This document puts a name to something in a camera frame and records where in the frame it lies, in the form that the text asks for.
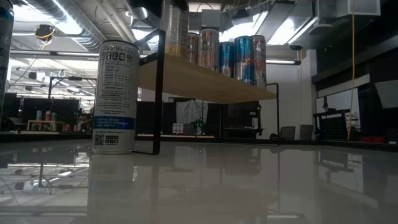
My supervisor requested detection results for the person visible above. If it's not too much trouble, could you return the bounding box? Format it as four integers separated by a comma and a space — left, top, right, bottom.
81, 107, 94, 131

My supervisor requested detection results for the grey office chair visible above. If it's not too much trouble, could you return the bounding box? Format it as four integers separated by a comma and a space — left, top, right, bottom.
279, 125, 297, 141
298, 124, 315, 141

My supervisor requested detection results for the translucent plastic sheet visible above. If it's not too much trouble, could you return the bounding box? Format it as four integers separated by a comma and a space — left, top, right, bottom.
175, 99, 210, 134

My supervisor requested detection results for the grey rectangular air duct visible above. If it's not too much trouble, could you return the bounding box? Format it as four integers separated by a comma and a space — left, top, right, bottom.
257, 0, 382, 47

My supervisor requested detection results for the blue silver Red Bull can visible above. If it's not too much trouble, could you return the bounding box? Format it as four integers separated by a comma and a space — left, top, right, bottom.
233, 35, 257, 86
218, 41, 236, 78

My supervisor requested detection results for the black wire rack cart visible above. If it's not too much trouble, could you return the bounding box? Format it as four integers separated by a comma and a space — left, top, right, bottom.
313, 108, 361, 141

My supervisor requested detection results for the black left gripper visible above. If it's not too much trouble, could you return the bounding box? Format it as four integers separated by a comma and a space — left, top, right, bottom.
126, 0, 164, 19

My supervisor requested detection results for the wooden storage rack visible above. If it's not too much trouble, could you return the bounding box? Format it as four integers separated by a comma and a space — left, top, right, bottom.
26, 119, 68, 132

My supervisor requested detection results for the Celsius can with red print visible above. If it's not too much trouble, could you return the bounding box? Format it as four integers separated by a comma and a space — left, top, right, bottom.
252, 34, 267, 90

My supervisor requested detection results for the silver round ventilation duct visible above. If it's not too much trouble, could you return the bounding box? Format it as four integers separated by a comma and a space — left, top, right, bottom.
18, 0, 125, 52

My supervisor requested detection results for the black yellow cable reel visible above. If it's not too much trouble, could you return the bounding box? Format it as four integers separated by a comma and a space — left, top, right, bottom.
34, 24, 57, 43

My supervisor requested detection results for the wooden shelf black metal frame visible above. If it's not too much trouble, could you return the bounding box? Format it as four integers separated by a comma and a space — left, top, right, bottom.
132, 28, 280, 156

